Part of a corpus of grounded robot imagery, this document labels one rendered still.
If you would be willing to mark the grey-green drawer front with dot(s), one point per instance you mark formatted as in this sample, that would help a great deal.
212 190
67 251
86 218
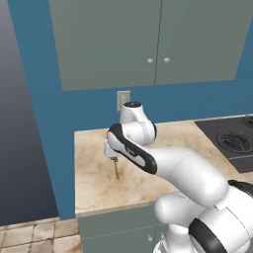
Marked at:
115 221

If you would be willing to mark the white wall socket plate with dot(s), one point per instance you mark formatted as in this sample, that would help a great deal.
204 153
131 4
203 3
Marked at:
122 98

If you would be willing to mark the grey-green wall cupboard door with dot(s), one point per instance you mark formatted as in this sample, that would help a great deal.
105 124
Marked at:
105 42
201 39

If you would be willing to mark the grey-green base cupboard door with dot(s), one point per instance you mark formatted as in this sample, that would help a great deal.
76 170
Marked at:
115 243

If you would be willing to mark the round white cupboard knob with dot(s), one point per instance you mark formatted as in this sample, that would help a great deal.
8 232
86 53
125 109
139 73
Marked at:
166 60
150 61

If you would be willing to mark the small white base cupboard knob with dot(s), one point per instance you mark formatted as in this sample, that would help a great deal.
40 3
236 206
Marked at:
150 237

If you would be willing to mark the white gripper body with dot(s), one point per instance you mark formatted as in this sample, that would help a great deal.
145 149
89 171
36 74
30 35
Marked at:
109 150

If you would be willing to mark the black hob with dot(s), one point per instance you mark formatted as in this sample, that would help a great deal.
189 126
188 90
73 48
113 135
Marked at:
230 141

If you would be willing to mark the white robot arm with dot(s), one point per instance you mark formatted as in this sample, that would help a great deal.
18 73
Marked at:
194 171

